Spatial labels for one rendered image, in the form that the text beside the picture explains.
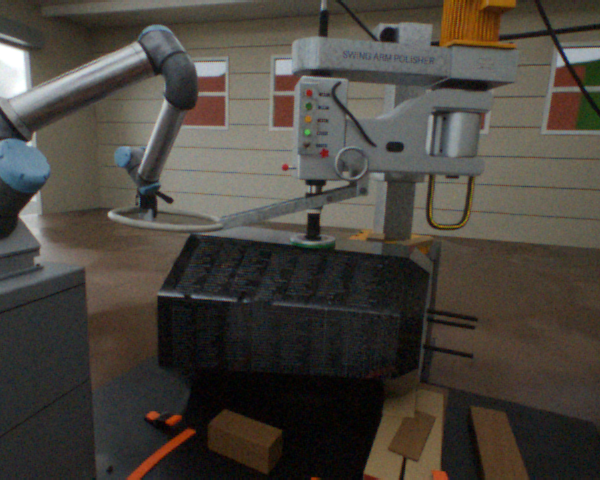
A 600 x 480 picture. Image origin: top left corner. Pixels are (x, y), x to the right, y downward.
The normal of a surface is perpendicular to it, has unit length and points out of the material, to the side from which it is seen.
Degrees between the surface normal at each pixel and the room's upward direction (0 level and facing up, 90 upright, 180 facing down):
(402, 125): 90
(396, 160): 90
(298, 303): 45
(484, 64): 90
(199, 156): 90
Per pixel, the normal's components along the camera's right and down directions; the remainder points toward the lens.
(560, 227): -0.28, 0.17
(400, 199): 0.12, 0.19
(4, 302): 0.96, 0.09
